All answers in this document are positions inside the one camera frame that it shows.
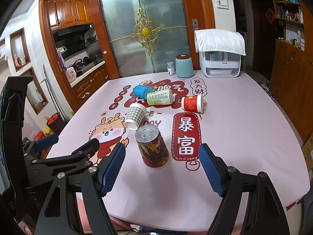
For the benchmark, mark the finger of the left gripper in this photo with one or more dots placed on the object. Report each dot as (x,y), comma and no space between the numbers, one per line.
(38,146)
(76,160)

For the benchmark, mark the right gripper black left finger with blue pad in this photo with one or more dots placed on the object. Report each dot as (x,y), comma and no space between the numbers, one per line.
(60,211)

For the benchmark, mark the dark patterned paper cup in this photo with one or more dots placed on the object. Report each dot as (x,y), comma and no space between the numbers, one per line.
(152,146)

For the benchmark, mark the grey checked paper cup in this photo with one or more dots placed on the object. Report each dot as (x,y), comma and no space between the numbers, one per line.
(135,116)

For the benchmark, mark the blue plastic cup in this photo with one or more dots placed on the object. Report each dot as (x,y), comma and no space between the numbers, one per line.
(142,91)

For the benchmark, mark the green white paper cup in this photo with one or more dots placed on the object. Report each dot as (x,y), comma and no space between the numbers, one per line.
(163,97)

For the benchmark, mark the red paper cup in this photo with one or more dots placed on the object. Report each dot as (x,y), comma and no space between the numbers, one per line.
(192,103)

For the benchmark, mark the person's left hand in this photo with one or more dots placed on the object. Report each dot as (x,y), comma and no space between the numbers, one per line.
(26,228)

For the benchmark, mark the pink printed tablecloth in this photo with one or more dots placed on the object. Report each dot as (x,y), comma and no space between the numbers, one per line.
(240,123)

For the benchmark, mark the small white pill bottle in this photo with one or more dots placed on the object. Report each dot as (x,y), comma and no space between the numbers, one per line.
(171,68)

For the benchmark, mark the wooden shelf cabinet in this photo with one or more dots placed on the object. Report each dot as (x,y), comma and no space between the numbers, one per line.
(291,79)

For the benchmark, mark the wooden kitchen cabinets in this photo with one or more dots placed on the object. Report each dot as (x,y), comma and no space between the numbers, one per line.
(77,46)

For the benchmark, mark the light blue ceramic canister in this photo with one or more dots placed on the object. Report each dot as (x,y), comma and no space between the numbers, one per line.
(184,67)

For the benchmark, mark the frosted glass sliding door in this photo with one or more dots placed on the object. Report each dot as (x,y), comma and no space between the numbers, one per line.
(145,35)

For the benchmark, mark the white countertop appliance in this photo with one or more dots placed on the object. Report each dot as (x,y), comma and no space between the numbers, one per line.
(220,64)

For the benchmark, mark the white quilted cloth cover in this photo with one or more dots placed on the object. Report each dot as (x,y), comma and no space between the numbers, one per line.
(217,40)

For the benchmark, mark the white wall switch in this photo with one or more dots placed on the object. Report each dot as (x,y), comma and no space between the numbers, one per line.
(222,4)

